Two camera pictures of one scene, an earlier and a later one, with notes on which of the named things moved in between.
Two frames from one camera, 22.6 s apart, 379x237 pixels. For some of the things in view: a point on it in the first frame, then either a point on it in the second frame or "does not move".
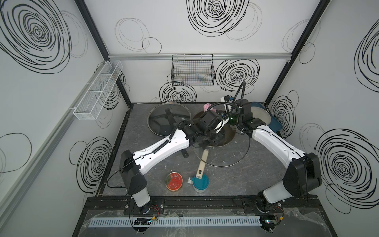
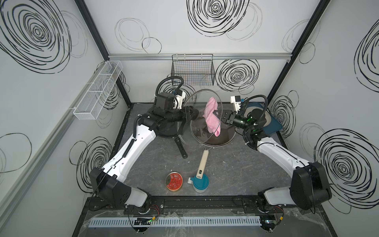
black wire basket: x=196 y=69 does not move
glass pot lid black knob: x=229 y=151 → x=200 y=131
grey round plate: x=261 y=114 does not move
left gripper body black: x=212 y=137 → x=175 y=115
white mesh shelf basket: x=97 y=92 does not move
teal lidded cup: x=200 y=185 does not move
